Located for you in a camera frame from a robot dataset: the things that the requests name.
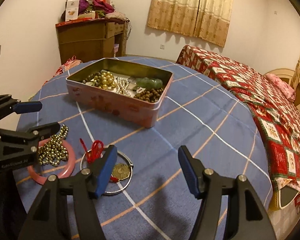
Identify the red cord coin charm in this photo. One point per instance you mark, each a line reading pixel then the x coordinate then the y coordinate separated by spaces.
pixel 97 152

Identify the flat red box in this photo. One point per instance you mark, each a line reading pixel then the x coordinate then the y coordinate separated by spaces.
pixel 73 21

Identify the pink pillow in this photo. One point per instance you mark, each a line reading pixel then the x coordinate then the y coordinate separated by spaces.
pixel 284 87

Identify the beige patterned window curtain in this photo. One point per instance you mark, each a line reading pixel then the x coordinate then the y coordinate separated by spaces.
pixel 205 19

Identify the white product box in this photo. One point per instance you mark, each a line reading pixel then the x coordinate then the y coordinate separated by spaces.
pixel 71 10

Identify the pink metal tin box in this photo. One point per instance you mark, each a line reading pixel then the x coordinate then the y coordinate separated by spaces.
pixel 130 108

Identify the green jade bangle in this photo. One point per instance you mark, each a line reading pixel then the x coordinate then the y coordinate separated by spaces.
pixel 149 83

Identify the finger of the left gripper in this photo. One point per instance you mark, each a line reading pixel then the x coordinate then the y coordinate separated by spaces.
pixel 27 107
pixel 45 131

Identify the red patchwork bedspread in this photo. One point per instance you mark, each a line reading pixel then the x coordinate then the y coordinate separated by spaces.
pixel 277 119

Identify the blue plaid tablecloth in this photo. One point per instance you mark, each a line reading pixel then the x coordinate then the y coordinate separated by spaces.
pixel 197 112

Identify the pile of clothes on cabinet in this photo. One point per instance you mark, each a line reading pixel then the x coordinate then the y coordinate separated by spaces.
pixel 96 9

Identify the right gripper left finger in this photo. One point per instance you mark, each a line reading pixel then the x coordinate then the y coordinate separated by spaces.
pixel 48 216

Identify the silver bangle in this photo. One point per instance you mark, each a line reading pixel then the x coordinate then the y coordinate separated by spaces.
pixel 101 170

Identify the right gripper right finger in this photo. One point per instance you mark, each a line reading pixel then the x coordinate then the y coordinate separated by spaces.
pixel 246 215

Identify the brown wooden cabinet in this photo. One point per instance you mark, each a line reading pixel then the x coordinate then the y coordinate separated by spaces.
pixel 92 40

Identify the cream wooden headboard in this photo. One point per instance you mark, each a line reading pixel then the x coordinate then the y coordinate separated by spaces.
pixel 287 75

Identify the pink bangle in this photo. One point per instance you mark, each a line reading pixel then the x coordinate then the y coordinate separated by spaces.
pixel 65 172

